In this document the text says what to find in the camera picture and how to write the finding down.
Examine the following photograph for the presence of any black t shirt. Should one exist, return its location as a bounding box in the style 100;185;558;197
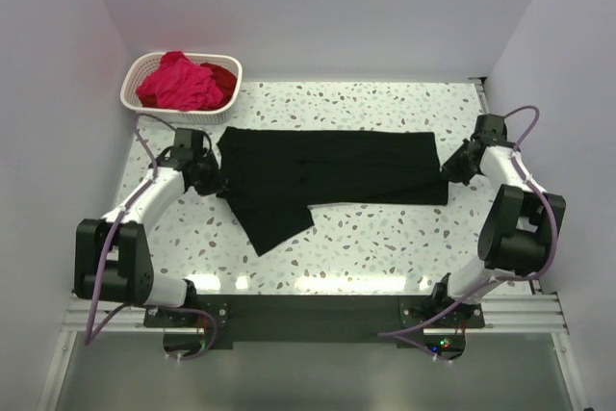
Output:
218;127;449;255

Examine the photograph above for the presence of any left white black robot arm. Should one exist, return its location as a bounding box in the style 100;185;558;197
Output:
73;128;225;307

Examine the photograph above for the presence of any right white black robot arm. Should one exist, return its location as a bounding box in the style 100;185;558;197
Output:
430;115;566;309

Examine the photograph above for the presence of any pink crumpled t shirt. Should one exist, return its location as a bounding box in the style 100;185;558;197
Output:
136;51;225;112

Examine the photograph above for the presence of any dark red crumpled t shirt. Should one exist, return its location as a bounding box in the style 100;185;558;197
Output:
201;63;237;109

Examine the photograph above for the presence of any white plastic laundry basket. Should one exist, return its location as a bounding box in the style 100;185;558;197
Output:
119;52;244;125

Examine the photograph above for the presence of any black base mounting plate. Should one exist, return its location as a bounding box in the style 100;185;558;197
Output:
144;295;485;358

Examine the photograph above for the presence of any aluminium extrusion rail frame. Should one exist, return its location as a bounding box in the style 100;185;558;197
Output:
36;78;586;411

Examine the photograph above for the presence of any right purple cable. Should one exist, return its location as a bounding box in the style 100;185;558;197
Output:
377;105;562;359

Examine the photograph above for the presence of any purple cable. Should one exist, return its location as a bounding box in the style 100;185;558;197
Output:
84;113;216;362
377;105;562;359

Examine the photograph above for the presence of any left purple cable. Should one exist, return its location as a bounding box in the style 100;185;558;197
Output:
84;113;216;362

